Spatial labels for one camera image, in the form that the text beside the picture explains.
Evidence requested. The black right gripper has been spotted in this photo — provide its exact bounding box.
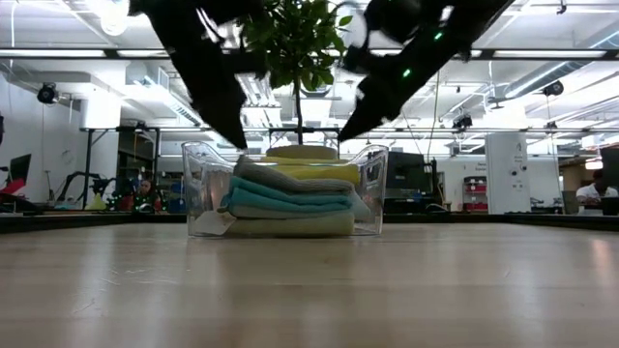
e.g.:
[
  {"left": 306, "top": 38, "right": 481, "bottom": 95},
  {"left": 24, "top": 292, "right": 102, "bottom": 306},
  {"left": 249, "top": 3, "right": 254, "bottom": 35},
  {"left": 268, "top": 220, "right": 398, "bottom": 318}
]
[{"left": 338, "top": 0, "right": 514, "bottom": 143}]

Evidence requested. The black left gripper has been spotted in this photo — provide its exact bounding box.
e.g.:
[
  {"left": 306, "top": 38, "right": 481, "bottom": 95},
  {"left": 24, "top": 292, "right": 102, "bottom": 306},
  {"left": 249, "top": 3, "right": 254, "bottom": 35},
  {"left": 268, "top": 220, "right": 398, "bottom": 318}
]
[{"left": 128, "top": 0, "right": 267, "bottom": 150}]

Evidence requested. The yellow microfiber towel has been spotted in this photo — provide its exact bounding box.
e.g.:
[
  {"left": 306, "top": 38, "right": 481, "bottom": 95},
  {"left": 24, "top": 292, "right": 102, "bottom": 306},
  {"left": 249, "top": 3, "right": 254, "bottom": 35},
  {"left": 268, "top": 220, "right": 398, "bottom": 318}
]
[{"left": 260, "top": 155, "right": 362, "bottom": 187}]

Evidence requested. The clear plastic bin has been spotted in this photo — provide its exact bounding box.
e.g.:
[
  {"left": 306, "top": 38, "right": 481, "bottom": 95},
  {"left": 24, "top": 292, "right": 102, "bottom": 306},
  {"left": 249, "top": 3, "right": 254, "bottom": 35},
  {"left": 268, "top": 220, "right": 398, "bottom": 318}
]
[{"left": 181, "top": 141, "right": 390, "bottom": 238}]

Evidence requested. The light blue smooth towel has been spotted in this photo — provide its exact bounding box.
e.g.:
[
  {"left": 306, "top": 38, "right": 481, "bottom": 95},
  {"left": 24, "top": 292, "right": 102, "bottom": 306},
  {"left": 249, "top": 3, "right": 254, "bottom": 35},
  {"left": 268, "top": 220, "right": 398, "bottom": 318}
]
[{"left": 192, "top": 190, "right": 372, "bottom": 237}]

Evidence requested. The gray microfiber towel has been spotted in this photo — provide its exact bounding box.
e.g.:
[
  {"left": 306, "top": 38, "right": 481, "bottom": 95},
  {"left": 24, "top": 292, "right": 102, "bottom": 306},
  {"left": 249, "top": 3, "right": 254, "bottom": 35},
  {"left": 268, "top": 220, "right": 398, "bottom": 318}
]
[{"left": 233, "top": 155, "right": 357, "bottom": 194}]

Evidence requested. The teal microfiber towel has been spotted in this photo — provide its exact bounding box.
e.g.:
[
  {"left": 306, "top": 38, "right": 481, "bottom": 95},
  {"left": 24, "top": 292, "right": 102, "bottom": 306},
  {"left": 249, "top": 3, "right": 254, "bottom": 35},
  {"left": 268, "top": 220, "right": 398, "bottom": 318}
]
[{"left": 221, "top": 176, "right": 353, "bottom": 214}]

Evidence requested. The green microfiber towel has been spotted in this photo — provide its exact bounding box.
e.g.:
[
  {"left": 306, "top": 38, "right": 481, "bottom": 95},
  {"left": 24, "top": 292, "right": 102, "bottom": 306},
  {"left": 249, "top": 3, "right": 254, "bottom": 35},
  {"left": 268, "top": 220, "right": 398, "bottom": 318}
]
[{"left": 226, "top": 211, "right": 357, "bottom": 238}]

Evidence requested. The black background equipment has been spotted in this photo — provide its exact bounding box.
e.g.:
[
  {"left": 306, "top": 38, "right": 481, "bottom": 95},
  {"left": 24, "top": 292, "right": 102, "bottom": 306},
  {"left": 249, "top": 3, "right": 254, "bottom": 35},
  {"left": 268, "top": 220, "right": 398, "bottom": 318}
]
[{"left": 386, "top": 152, "right": 440, "bottom": 215}]

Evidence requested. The green leafy small tree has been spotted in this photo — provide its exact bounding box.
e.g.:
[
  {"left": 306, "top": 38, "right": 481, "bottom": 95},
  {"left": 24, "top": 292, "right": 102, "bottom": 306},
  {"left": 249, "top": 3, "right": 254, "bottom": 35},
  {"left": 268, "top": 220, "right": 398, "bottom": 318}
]
[{"left": 236, "top": 0, "right": 354, "bottom": 146}]

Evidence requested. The black shelf rack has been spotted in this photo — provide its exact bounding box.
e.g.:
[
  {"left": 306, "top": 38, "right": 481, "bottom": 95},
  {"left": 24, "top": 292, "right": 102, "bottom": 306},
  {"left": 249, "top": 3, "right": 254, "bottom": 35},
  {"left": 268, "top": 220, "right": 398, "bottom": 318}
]
[{"left": 79, "top": 126, "right": 162, "bottom": 210}]

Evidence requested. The person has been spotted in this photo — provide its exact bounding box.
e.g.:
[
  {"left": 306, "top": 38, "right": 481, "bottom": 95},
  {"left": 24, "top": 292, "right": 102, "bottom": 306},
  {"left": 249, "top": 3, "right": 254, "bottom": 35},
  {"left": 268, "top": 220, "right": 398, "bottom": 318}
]
[
  {"left": 575, "top": 168, "right": 619, "bottom": 205},
  {"left": 130, "top": 178, "right": 164, "bottom": 213}
]

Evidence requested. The red storage shelf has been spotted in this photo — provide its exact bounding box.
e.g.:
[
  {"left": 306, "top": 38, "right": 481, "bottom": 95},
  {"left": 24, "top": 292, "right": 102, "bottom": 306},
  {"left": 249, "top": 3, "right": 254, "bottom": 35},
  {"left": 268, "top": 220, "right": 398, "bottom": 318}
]
[{"left": 462, "top": 176, "right": 487, "bottom": 213}]

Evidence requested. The white pillar with signs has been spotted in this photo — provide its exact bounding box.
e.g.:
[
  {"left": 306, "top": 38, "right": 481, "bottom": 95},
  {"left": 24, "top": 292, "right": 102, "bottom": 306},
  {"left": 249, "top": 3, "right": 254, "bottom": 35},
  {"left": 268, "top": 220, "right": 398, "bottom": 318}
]
[{"left": 486, "top": 132, "right": 532, "bottom": 215}]

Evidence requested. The black monitor on stand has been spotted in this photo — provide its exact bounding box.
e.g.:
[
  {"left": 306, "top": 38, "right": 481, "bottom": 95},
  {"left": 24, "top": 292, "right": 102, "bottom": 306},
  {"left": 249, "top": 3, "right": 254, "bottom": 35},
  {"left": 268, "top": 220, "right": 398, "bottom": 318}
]
[{"left": 7, "top": 153, "right": 33, "bottom": 190}]

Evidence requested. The red flat object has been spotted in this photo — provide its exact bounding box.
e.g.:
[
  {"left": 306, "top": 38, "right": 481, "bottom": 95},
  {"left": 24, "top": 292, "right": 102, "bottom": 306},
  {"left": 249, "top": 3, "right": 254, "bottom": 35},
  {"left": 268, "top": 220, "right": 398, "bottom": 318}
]
[{"left": 1, "top": 177, "right": 28, "bottom": 195}]

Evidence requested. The dark screen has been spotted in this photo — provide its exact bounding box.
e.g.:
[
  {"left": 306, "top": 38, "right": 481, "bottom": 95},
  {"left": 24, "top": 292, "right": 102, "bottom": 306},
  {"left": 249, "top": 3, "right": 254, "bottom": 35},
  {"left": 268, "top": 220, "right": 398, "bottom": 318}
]
[{"left": 599, "top": 146, "right": 619, "bottom": 189}]

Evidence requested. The black wall camera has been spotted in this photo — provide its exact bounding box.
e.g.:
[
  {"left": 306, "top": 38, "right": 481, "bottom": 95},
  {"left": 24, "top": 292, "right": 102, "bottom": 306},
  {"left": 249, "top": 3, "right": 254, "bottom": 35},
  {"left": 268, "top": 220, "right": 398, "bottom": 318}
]
[{"left": 37, "top": 81, "right": 60, "bottom": 105}]

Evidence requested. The black metal table frame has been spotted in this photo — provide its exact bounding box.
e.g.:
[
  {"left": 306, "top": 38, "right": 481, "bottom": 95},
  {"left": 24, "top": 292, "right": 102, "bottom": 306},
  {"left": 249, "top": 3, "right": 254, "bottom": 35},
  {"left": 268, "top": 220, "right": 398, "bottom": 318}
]
[{"left": 0, "top": 211, "right": 619, "bottom": 233}]

